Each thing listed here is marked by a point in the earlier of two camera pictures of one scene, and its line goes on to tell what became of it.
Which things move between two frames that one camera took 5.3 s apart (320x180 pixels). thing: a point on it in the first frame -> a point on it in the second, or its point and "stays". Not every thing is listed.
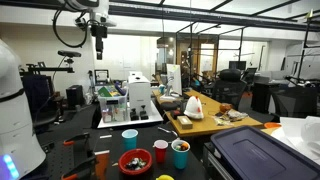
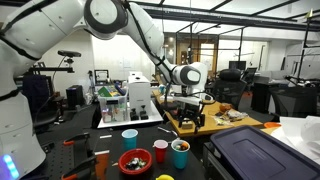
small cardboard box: [185, 122] stays
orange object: [184, 146] stays
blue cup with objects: [180, 149] stays
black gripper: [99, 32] -> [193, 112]
